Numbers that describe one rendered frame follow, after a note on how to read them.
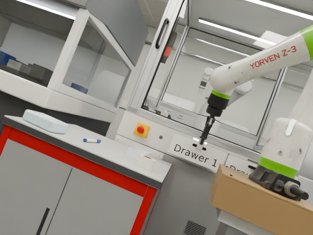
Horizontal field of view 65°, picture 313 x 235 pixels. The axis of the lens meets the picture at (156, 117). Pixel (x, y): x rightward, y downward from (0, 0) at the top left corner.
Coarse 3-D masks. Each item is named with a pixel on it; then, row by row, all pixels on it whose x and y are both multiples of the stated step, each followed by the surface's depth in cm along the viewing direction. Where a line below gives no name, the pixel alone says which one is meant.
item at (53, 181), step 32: (32, 128) 88; (0, 160) 90; (32, 160) 88; (64, 160) 87; (96, 160) 84; (128, 160) 95; (160, 160) 134; (0, 192) 89; (32, 192) 87; (64, 192) 86; (96, 192) 85; (128, 192) 84; (0, 224) 88; (32, 224) 86; (64, 224) 85; (96, 224) 84; (128, 224) 83
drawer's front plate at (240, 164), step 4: (228, 156) 136; (232, 156) 135; (228, 160) 136; (232, 160) 135; (236, 160) 135; (240, 160) 135; (244, 160) 135; (228, 164) 135; (232, 164) 135; (236, 164) 135; (240, 164) 135; (244, 164) 134; (248, 164) 134; (252, 164) 134; (232, 168) 135; (236, 168) 135; (240, 168) 134; (244, 168) 134; (248, 168) 134; (248, 172) 134
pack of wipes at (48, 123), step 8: (24, 112) 95; (32, 112) 94; (40, 112) 100; (32, 120) 93; (40, 120) 92; (48, 120) 91; (56, 120) 95; (48, 128) 90; (56, 128) 92; (64, 128) 96
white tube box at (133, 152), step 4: (128, 148) 106; (132, 148) 106; (136, 148) 115; (140, 148) 118; (128, 152) 106; (132, 152) 106; (136, 152) 105; (140, 152) 105; (144, 152) 110; (148, 152) 116; (132, 156) 105; (136, 156) 105; (148, 156) 112
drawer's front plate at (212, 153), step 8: (176, 136) 133; (176, 144) 132; (184, 144) 132; (176, 152) 132; (184, 152) 131; (200, 152) 130; (208, 152) 130; (216, 152) 129; (224, 152) 129; (192, 160) 130; (208, 160) 129; (216, 168) 129
